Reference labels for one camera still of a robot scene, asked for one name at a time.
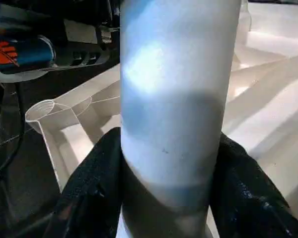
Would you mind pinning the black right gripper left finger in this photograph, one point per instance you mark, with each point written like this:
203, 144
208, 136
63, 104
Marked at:
89, 193

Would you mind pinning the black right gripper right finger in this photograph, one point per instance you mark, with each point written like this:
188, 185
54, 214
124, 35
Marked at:
250, 198

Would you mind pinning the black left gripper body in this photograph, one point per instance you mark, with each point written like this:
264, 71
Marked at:
27, 52

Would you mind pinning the white plastic table top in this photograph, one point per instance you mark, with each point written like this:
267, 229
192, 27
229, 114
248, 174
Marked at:
263, 99

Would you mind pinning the white plastic table leg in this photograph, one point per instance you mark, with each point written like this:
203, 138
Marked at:
171, 99

